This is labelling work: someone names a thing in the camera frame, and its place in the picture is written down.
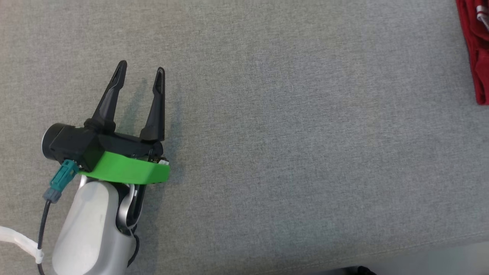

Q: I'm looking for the black cable with teal connector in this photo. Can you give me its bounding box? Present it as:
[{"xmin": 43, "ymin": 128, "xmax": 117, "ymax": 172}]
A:
[{"xmin": 36, "ymin": 159, "xmax": 80, "ymax": 275}]

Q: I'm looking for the red basketball jersey white trim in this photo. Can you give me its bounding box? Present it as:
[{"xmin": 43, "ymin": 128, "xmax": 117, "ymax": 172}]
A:
[{"xmin": 455, "ymin": 0, "xmax": 489, "ymax": 106}]

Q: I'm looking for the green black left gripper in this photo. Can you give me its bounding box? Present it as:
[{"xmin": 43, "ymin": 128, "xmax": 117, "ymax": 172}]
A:
[{"xmin": 78, "ymin": 60, "xmax": 171, "ymax": 186}]

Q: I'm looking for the white cable sleeve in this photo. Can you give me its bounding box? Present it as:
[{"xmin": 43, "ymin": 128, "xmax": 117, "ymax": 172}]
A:
[{"xmin": 0, "ymin": 226, "xmax": 45, "ymax": 265}]

